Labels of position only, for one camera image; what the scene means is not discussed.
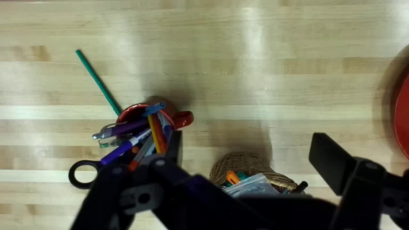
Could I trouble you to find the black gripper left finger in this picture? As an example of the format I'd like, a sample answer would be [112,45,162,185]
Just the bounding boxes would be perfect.
[69,129,190,230]

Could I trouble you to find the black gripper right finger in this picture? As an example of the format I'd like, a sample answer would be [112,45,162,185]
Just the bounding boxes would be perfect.
[308,131,409,230]

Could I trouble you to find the green pen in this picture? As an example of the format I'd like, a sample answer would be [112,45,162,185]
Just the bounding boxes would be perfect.
[74,48,123,117]

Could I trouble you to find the dark purple pen silver clip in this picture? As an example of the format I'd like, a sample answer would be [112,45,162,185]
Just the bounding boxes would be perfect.
[92,117,149,141]

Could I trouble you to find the orange red pen mug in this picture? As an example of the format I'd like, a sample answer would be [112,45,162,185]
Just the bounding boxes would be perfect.
[115,100,195,144]

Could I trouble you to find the black marker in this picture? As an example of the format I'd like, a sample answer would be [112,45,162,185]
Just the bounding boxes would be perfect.
[291,180,309,194]

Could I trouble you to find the purple marker white band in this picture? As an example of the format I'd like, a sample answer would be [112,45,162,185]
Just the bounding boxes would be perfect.
[100,127,153,167]

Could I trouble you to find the yellow pencil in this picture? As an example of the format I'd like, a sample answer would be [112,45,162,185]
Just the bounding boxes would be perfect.
[147,113,166,155]

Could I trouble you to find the red plate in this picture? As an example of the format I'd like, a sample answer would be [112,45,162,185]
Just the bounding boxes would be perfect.
[392,68,409,160]

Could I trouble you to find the clear plastic bag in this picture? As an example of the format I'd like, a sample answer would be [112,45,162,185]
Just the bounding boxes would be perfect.
[222,171,281,199]

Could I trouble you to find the blue capped marker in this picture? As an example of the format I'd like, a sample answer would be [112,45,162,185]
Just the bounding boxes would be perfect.
[142,100,167,118]

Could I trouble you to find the orange marker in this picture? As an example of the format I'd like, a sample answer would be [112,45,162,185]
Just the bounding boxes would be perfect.
[225,169,243,186]

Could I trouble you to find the black handled scissors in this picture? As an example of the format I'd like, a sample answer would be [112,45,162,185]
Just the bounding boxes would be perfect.
[68,158,105,190]

